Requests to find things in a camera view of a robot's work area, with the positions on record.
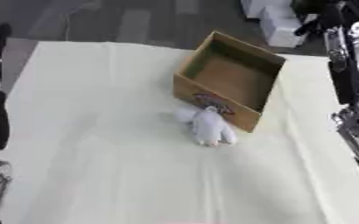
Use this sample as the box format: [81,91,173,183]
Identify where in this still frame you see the white soft toy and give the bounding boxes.
[173,105,240,148]

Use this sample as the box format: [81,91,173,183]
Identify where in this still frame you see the tan cardboard box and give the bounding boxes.
[172,30,289,134]

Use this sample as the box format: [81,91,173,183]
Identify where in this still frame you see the white foam block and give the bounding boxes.
[239,0,314,49]

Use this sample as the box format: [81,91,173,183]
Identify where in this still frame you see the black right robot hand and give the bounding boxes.
[292,1,359,107]

